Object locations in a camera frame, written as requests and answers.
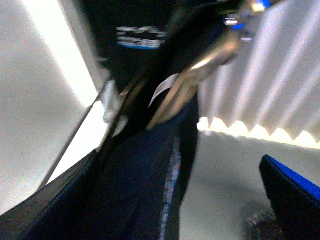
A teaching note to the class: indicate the lower metal rack rod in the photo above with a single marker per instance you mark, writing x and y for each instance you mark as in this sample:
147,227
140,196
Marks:
87,134

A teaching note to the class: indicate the grey metal rack frame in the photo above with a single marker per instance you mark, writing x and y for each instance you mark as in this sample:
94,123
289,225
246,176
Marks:
110,100

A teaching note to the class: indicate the black hanging printed t-shirt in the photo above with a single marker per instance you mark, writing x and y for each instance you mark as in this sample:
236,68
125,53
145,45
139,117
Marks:
128,32

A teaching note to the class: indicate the silver metal clothes hanger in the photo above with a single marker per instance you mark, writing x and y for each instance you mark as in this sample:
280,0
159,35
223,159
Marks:
188,82

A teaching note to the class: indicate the black printed t-shirt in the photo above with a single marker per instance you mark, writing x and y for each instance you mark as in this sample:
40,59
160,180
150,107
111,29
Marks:
128,32
143,177

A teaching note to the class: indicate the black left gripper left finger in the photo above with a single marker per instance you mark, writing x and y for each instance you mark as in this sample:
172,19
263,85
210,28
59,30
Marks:
55,211

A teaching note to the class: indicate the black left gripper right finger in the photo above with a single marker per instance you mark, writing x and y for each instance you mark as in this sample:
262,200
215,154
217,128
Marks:
294,199

